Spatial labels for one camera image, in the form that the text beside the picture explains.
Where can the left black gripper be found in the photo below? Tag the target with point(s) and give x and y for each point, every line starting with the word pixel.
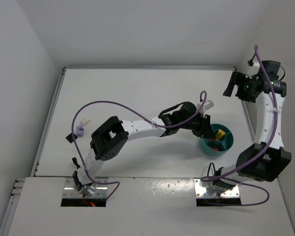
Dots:
pixel 206 126

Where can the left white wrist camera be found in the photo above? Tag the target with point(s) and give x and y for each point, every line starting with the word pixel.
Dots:
pixel 205 105

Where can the yellow lego brick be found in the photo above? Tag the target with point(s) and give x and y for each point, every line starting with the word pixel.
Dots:
pixel 220 135

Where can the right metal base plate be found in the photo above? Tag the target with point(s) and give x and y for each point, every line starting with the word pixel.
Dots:
pixel 204 189

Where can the purple lego brick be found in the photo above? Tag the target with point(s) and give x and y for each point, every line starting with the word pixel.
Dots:
pixel 80 132

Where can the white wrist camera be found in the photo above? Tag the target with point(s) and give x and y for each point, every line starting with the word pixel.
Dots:
pixel 254 68
pixel 205 105

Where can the black lego brick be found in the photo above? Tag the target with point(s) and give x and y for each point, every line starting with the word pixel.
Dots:
pixel 69 138

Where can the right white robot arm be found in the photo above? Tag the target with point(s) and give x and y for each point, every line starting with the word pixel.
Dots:
pixel 262 87

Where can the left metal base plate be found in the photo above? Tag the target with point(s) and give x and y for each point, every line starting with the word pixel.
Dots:
pixel 90 191

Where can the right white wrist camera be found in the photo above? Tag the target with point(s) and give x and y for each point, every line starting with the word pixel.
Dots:
pixel 254 68

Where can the cream lego brick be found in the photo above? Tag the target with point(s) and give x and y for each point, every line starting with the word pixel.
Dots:
pixel 85 121

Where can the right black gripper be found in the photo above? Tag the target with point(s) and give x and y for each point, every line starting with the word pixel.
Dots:
pixel 237 84

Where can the metal base plate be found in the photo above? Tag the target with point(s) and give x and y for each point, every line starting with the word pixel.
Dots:
pixel 90 191
pixel 204 189

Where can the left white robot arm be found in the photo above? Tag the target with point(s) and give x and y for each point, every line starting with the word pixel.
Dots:
pixel 107 140

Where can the teal divided round container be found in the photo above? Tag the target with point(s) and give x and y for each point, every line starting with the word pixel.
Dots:
pixel 223 146

